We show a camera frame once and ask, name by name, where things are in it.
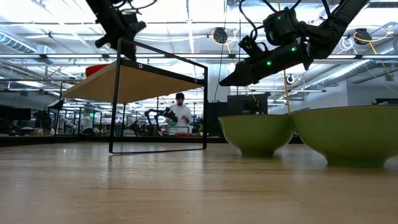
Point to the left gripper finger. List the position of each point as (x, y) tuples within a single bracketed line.
[(129, 48)]

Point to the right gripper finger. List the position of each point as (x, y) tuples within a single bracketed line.
[(242, 74)]

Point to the red plastic mini bowl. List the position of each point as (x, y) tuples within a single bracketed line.
[(94, 70)]

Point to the floral-lined green mini bowl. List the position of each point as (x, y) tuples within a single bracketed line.
[(351, 133), (256, 133)]

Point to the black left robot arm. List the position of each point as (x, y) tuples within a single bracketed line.
[(99, 7)]

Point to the background black robot arm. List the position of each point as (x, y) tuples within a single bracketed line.
[(155, 113)]

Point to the black cabinet with monitor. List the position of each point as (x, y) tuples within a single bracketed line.
[(247, 104)]

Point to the person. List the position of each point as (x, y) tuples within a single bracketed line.
[(182, 113)]

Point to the black background monitor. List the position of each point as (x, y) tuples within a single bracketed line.
[(20, 114)]

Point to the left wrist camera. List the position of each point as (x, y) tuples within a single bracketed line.
[(140, 26)]

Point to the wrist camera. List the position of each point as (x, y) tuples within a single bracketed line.
[(250, 46), (140, 26)]

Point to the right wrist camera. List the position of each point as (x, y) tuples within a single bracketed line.
[(250, 46)]

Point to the wooden shelf with black frame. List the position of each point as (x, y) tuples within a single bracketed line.
[(133, 84)]

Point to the black aluminium table frame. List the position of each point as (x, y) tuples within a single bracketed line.
[(62, 140)]

